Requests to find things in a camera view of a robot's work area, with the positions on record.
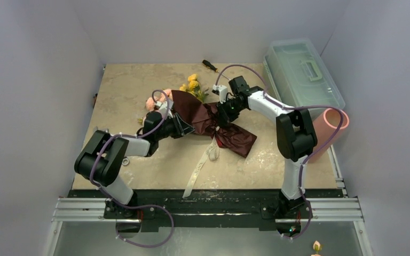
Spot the small pink flower bud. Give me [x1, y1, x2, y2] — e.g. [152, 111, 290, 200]
[311, 241, 322, 256]

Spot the flower bouquet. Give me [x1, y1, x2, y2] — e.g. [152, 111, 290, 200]
[142, 89, 257, 158]

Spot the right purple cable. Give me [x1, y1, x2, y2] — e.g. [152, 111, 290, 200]
[215, 64, 344, 241]

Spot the adjustable wrench with red handle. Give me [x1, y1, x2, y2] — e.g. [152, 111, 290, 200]
[122, 157, 130, 166]

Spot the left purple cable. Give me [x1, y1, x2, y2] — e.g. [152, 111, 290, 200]
[89, 89, 175, 249]

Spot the purple cable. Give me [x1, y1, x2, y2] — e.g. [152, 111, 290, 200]
[89, 89, 175, 249]
[215, 64, 344, 241]

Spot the cream ribbon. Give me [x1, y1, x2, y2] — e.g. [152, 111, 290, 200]
[182, 137, 219, 198]

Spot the clear plastic storage box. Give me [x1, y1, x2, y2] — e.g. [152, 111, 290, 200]
[263, 38, 345, 109]

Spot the pink cylindrical vase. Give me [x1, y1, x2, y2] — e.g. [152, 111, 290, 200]
[308, 108, 350, 163]

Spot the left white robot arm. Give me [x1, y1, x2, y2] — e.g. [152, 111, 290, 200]
[74, 111, 195, 218]

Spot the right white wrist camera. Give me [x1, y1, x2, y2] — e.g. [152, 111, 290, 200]
[212, 85, 228, 103]

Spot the yellow black screwdriver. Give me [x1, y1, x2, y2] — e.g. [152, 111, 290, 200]
[202, 60, 219, 74]

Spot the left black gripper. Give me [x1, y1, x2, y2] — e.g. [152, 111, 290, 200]
[155, 113, 194, 141]

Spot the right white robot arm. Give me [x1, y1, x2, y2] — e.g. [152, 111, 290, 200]
[212, 76, 318, 217]

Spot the aluminium rail frame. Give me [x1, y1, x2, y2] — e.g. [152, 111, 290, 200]
[43, 149, 372, 255]

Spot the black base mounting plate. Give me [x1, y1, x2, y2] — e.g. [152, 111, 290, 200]
[57, 189, 348, 234]

